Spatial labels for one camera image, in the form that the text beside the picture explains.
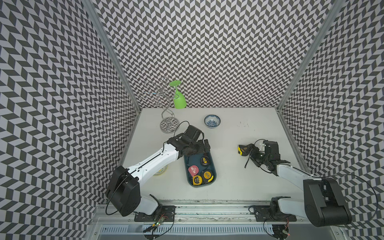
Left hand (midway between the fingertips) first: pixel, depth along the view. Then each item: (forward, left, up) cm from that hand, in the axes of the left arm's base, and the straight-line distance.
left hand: (203, 150), depth 81 cm
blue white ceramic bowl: (+30, -7, -11) cm, 33 cm away
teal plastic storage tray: (0, +5, -11) cm, 12 cm away
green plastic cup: (+30, +15, +9) cm, 35 cm away
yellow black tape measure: (-10, -2, -10) cm, 15 cm away
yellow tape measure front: (-12, +4, -10) cm, 17 cm away
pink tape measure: (-7, +6, -11) cm, 14 cm away
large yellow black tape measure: (+4, -24, -11) cm, 27 cm away
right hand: (+3, -26, -10) cm, 28 cm away
